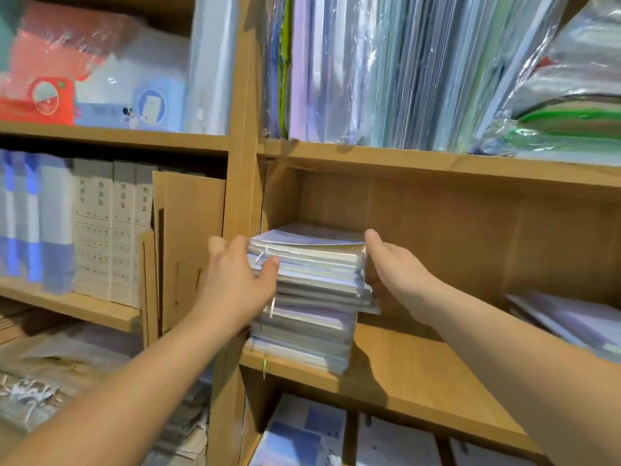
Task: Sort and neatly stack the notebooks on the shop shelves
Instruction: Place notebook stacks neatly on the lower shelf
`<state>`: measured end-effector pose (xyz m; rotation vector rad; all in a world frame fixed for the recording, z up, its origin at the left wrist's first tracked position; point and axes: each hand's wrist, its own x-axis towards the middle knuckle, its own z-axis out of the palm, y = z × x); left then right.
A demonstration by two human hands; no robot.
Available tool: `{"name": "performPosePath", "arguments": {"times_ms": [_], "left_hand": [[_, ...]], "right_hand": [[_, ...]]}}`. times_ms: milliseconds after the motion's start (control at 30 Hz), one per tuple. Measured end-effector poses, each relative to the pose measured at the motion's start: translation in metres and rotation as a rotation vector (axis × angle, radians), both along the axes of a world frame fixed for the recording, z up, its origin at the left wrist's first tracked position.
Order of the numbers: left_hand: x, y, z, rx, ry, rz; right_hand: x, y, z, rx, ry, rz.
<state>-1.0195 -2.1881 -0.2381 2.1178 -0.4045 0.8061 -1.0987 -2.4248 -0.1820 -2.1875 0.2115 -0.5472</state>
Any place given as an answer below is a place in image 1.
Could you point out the white file boxes row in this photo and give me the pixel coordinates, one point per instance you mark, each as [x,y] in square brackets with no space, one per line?
[112,228]

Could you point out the stack of large blue notebooks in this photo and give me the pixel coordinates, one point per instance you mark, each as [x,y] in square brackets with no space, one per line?
[315,286]

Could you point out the person's right hand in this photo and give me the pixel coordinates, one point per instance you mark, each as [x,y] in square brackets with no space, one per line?
[403,272]

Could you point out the person's left forearm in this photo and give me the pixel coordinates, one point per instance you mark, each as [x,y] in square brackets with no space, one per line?
[107,393]

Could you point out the pile of small notebooks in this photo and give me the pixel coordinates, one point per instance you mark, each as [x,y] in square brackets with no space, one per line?
[577,320]

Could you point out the person's right forearm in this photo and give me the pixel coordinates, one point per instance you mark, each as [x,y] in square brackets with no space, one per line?
[534,373]

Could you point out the beach picture cover notebook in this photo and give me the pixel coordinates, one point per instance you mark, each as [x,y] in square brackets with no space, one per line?
[301,432]

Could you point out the stack of flat wrapped packets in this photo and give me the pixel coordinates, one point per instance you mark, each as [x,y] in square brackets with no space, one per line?
[58,373]

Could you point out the blue white packaged items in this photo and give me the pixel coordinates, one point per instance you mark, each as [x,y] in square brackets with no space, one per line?
[155,82]

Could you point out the row of plastic wrapped folders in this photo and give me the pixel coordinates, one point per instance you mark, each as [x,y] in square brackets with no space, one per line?
[407,63]

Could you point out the blue band script notebook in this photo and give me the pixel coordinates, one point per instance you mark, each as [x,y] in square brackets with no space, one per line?
[398,446]

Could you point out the pale teal folder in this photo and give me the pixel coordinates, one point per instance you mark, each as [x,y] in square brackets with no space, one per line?
[8,19]

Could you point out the red packaged item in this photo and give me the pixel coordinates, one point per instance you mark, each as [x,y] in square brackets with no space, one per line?
[48,72]

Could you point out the row of blue white binders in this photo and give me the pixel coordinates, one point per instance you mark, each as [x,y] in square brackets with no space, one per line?
[34,218]

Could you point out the wooden shelf unit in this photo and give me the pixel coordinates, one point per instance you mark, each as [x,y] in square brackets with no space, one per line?
[437,165]

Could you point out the dark blue script notebook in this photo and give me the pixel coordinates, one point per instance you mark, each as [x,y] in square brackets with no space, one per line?
[485,454]

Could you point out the person's left hand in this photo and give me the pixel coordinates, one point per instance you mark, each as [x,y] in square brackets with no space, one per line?
[233,286]

